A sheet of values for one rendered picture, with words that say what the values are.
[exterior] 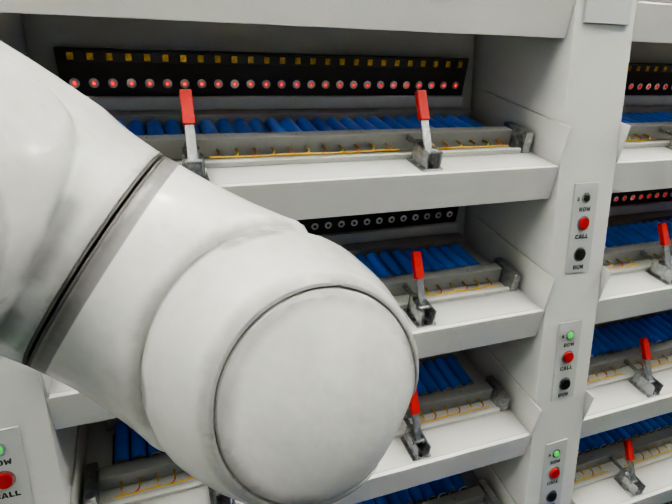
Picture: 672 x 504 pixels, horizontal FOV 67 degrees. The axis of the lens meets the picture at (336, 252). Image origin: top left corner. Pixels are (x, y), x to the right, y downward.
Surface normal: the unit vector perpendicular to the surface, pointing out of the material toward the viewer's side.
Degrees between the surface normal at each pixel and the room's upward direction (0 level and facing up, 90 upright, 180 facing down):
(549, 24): 106
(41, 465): 90
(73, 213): 69
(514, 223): 90
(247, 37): 90
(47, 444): 90
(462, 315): 16
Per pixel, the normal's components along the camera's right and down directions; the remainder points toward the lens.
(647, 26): 0.33, 0.50
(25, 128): 0.86, -0.36
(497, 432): 0.08, -0.86
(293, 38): 0.35, 0.24
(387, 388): 0.63, -0.03
